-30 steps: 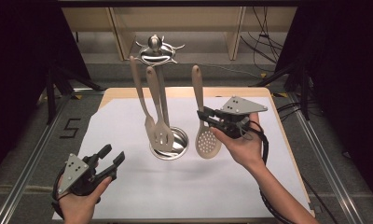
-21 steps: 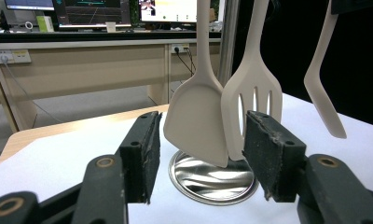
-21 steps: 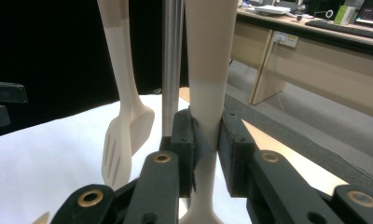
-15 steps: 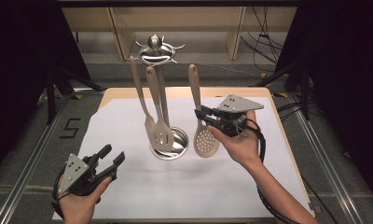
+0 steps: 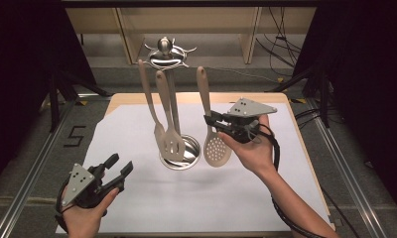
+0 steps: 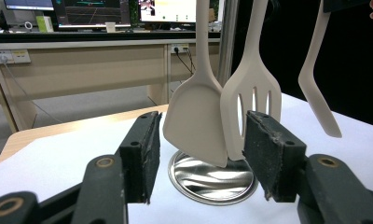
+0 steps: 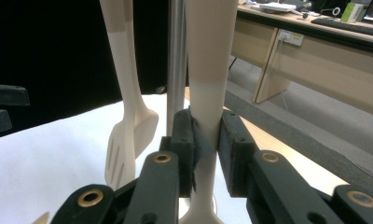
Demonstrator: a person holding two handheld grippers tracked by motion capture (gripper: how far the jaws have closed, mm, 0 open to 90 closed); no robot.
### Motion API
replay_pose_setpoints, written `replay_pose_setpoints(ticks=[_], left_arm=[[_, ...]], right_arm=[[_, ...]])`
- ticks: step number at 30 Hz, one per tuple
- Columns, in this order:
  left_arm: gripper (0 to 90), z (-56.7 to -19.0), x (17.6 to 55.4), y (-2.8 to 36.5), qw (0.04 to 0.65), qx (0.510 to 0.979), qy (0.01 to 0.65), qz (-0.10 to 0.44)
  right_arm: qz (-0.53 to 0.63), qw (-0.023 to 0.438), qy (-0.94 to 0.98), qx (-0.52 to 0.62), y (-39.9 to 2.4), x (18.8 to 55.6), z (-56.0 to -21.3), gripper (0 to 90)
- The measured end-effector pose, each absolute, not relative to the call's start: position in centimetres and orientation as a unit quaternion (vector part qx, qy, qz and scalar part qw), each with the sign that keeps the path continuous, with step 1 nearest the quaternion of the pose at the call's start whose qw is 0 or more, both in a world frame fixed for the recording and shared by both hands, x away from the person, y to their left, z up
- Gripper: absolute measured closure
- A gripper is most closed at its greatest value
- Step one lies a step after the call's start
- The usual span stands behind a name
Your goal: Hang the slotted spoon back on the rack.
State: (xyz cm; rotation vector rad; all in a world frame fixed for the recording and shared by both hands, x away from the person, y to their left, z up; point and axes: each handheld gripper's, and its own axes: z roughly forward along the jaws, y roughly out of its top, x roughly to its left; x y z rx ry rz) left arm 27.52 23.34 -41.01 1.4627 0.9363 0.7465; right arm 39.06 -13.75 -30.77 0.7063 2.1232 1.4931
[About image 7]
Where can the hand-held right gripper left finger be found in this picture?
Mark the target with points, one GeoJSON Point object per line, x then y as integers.
{"type": "Point", "coordinates": [183, 146]}

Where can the beige slotted spoon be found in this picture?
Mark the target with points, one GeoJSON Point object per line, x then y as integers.
{"type": "Point", "coordinates": [209, 62]}

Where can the white table cloth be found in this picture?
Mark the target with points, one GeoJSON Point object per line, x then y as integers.
{"type": "Point", "coordinates": [51, 161]}

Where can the black keyboard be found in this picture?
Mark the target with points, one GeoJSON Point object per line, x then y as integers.
{"type": "Point", "coordinates": [346, 25]}

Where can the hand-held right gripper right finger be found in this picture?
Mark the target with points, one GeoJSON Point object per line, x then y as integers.
{"type": "Point", "coordinates": [236, 155]}

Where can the black curtain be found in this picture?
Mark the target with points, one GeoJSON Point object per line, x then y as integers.
{"type": "Point", "coordinates": [51, 46]}

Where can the stack of white papers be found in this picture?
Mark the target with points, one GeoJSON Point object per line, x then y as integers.
{"type": "Point", "coordinates": [278, 6]}

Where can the green and white box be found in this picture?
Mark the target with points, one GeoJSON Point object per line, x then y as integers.
{"type": "Point", "coordinates": [352, 12]}

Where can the light wooden desk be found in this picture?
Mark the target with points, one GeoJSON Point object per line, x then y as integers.
{"type": "Point", "coordinates": [330, 71]}

